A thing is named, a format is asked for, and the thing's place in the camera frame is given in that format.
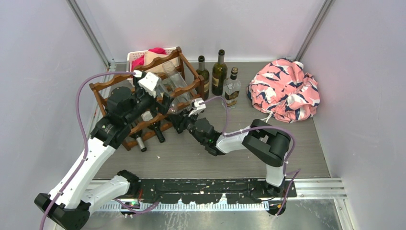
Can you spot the aluminium corner post right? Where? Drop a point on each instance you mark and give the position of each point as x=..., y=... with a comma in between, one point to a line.
x=322, y=13

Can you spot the dark green bottle far left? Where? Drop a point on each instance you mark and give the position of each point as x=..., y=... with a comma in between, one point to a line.
x=202, y=71

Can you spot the aluminium corner post left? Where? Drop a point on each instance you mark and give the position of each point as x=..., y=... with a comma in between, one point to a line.
x=73, y=4

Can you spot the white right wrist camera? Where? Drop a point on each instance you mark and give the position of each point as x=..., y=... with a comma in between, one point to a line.
x=198, y=106

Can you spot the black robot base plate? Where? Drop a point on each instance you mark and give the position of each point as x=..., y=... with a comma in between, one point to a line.
x=209, y=191

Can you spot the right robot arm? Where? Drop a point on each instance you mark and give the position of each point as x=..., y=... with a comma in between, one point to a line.
x=272, y=145

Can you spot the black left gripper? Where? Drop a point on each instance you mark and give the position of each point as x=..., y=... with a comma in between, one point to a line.
x=162, y=108

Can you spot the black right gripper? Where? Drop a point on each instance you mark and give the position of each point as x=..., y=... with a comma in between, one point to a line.
x=176, y=119

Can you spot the dark bottle cream label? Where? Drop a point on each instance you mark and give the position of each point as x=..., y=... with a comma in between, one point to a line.
x=148, y=116

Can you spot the aluminium frame rail front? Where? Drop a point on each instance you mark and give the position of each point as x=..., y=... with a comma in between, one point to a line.
x=306, y=189

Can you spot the dark green bottle far back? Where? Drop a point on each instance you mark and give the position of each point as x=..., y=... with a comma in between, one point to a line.
x=219, y=73

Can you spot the dark green bottle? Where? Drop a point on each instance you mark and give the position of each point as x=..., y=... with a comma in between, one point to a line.
x=219, y=73
x=202, y=71

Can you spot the red cloth in basket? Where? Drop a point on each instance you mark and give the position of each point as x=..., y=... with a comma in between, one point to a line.
x=141, y=58

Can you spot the pink shark print cloth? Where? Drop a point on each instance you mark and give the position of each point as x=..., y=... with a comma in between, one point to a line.
x=284, y=91

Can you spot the clear bottle with dark cap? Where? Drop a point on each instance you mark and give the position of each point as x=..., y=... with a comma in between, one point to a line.
x=231, y=89

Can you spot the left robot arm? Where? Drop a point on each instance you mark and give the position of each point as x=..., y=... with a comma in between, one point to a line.
x=68, y=204

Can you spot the wooden wine rack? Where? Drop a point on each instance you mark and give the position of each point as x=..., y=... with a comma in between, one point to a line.
x=187, y=89

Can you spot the aluminium corner post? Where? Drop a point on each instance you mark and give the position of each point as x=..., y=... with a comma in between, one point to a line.
x=322, y=13
x=73, y=4

